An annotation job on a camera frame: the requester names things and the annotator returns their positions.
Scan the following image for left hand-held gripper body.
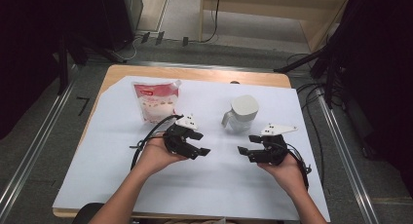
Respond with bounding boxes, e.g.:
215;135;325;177
163;113;199;160

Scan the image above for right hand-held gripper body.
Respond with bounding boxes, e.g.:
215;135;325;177
246;123;298;167

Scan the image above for clear jar with white lid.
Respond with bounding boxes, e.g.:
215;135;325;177
221;94;260;133

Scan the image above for red and white spout pouch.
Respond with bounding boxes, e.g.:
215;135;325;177
131;80;182;125

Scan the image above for person's left hand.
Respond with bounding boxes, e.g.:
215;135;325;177
137;132;189;178

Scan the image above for person's right hand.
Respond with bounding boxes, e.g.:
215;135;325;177
257;152;306;196

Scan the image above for white table mat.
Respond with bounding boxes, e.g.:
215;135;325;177
52;75;331;222

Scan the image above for wooden table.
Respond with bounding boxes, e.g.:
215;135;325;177
52;63;292;218

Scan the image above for black tripod stand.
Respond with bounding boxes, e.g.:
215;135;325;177
274;38;347;110

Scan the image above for dark curtain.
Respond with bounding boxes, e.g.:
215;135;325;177
324;0;413;199
0;0;69;140

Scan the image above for black stand legs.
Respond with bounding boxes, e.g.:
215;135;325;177
57;33;128;95

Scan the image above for black cabinet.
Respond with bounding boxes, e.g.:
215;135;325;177
96;0;144;52

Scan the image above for left hand-held gripper black cable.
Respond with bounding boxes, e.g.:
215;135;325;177
130;114;184;170

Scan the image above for hand-held gripper black cable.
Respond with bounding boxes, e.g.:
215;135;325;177
285;142;313;191
130;114;184;170

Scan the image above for right hand-held gripper black cable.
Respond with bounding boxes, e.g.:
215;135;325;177
285;142;313;191

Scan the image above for black floor cables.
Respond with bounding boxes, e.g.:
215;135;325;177
285;53;327;186

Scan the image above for metal floor rail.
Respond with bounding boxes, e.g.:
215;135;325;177
316;87;380;224
0;64;78;215
87;59;277;73

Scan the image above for white floor cable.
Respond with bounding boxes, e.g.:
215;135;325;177
113;35;144;63

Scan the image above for hanging black cable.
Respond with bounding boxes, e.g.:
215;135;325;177
199;0;222;44

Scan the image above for light wooden frame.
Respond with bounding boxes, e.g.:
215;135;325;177
198;0;354;53

